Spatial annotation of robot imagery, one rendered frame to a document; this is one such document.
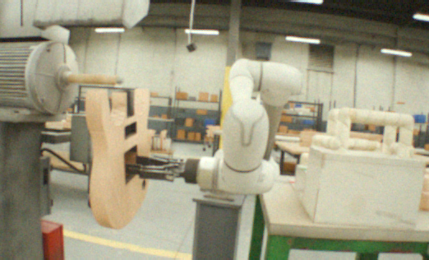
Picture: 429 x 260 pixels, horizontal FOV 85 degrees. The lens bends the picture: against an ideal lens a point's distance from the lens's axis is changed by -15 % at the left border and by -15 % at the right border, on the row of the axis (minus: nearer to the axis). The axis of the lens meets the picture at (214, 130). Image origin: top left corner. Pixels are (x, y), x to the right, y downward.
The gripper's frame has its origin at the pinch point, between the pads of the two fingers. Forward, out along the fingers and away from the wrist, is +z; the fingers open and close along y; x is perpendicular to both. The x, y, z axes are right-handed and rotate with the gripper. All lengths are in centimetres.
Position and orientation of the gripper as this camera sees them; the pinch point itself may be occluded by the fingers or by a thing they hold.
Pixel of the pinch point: (132, 164)
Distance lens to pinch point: 83.4
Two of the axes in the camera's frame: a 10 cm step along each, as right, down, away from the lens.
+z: -9.9, -0.8, 0.9
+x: 0.6, -9.7, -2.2
